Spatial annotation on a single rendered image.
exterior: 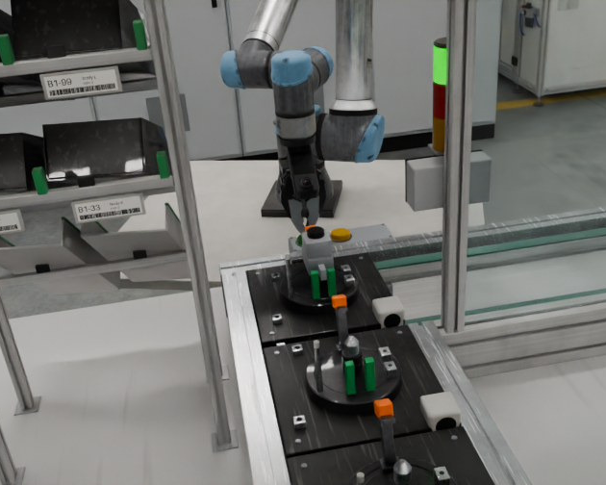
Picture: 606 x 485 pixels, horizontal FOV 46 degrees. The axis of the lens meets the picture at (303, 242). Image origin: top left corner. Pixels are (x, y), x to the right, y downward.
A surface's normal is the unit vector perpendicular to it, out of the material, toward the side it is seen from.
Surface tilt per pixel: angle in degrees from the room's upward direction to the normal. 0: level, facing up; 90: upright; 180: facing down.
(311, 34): 90
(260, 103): 90
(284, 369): 0
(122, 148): 65
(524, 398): 0
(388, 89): 90
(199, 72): 90
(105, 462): 0
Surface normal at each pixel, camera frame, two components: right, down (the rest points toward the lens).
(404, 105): 0.18, 0.45
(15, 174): -0.03, 0.05
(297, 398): -0.07, -0.88
